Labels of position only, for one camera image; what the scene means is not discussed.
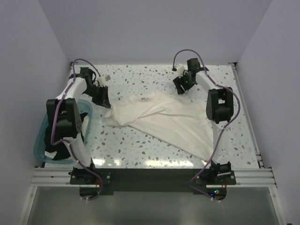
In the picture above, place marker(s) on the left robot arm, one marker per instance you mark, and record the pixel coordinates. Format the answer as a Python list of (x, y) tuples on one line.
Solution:
[(64, 117)]

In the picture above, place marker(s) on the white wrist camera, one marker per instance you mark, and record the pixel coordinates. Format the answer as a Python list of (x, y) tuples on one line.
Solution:
[(179, 69), (102, 80)]

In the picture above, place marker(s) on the aluminium frame rail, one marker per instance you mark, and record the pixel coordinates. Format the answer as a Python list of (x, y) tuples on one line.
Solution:
[(245, 178)]

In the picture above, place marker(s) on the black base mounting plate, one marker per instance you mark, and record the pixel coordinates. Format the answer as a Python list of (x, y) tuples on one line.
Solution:
[(211, 182)]

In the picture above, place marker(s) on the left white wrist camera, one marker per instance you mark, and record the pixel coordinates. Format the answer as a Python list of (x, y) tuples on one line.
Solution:
[(102, 80)]

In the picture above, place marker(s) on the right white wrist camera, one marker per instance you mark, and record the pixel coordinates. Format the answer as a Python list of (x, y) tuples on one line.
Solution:
[(179, 69)]

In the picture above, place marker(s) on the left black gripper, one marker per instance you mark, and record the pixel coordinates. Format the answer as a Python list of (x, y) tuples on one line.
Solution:
[(103, 99)]

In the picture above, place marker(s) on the blue plastic basket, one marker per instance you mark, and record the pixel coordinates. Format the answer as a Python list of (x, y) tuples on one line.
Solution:
[(39, 148)]

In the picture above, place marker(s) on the black clothes in basket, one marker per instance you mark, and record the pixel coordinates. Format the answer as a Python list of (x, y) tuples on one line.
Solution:
[(60, 149)]

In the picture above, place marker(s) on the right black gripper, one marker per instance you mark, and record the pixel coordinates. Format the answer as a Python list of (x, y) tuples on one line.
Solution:
[(178, 82)]

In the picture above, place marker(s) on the white t-shirt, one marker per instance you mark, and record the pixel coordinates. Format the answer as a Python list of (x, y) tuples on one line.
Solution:
[(174, 120)]

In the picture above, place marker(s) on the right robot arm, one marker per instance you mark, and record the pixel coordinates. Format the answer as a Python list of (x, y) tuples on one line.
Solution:
[(219, 104)]

